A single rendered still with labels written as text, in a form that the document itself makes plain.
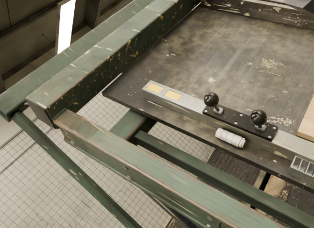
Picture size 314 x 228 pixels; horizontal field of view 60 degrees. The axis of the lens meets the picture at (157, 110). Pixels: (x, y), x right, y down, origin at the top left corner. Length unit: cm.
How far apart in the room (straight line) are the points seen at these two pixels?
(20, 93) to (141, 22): 66
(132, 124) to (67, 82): 24
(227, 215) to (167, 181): 15
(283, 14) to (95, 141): 90
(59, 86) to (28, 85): 53
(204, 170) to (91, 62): 50
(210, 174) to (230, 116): 17
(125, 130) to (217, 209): 40
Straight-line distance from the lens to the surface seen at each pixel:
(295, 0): 46
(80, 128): 81
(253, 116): 65
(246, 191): 77
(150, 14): 116
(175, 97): 84
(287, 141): 77
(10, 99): 139
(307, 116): 87
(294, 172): 75
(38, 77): 144
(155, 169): 68
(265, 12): 128
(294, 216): 78
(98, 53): 99
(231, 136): 76
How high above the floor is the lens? 162
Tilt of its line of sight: level
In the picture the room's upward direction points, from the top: 48 degrees counter-clockwise
